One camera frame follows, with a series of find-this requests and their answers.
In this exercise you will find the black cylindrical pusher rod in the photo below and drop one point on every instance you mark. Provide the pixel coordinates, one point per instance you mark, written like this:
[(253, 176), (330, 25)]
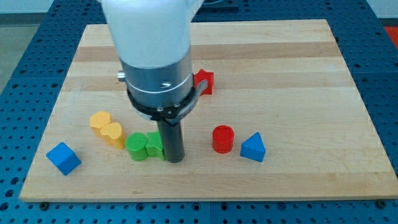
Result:
[(172, 140)]

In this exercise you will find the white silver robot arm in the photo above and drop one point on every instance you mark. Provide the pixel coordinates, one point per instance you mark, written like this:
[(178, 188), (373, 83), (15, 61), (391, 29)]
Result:
[(152, 39)]

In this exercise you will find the green cylinder block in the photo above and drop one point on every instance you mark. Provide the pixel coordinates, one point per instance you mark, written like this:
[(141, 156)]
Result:
[(136, 146)]

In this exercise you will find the red cylinder block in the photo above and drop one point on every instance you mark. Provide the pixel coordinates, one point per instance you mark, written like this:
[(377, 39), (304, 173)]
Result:
[(223, 138)]

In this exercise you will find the yellow heart block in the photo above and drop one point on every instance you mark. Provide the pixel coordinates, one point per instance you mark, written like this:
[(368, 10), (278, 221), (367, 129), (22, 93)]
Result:
[(113, 135)]

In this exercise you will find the yellow hexagon block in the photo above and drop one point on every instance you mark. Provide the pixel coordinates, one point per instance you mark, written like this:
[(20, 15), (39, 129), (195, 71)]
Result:
[(99, 120)]

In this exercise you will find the blue triangular prism block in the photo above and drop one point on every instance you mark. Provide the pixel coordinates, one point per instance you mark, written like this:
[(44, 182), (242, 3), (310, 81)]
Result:
[(253, 148)]

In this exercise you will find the blue cube block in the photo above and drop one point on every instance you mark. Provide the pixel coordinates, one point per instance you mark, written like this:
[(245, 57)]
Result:
[(63, 158)]

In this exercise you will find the wooden board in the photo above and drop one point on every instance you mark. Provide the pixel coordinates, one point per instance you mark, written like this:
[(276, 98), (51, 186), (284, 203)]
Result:
[(286, 80)]

